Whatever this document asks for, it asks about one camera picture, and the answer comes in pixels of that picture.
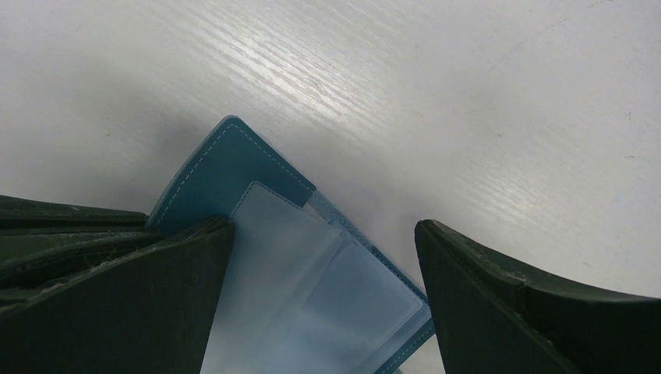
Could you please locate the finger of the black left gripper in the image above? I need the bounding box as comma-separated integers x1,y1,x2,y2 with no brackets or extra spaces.
1,196,163,305

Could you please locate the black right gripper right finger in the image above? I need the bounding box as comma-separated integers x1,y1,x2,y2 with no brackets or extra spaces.
415,220,660,373

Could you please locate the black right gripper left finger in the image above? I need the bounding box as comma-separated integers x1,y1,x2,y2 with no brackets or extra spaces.
1,217,235,373

